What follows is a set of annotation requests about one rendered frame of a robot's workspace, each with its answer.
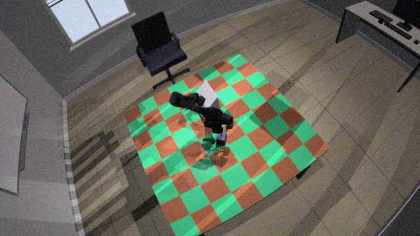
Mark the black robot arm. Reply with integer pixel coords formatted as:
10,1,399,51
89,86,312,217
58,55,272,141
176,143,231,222
169,91,234,134

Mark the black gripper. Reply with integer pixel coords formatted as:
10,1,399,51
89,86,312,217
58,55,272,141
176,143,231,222
204,119,234,131

